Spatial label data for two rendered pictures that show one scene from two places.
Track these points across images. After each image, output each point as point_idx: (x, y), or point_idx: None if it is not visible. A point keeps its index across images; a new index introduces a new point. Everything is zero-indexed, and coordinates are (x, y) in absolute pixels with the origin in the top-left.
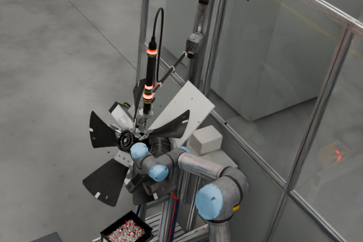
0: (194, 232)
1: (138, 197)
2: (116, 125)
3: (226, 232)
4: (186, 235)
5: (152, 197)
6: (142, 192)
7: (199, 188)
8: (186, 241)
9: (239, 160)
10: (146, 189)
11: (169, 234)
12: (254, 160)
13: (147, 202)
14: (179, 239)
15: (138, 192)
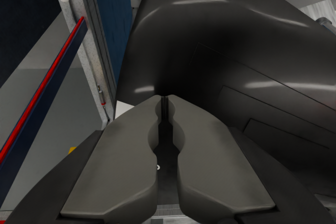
0: (99, 84)
1: (195, 11)
2: None
3: None
4: (96, 67)
5: (137, 98)
6: (215, 66)
7: None
8: (79, 58)
9: None
10: (143, 151)
11: (69, 37)
12: (179, 206)
13: (128, 48)
14: (89, 47)
15: (237, 34)
